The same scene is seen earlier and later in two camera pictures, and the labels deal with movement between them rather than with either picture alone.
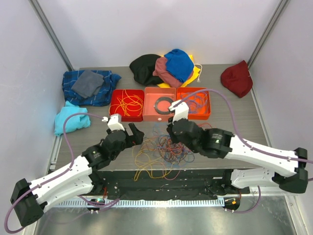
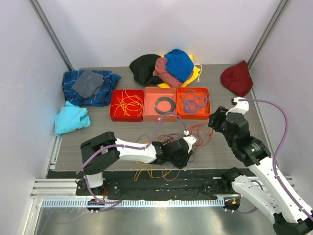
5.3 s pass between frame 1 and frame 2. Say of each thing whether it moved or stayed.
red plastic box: stayed
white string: stayed
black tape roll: stayed
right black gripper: moved
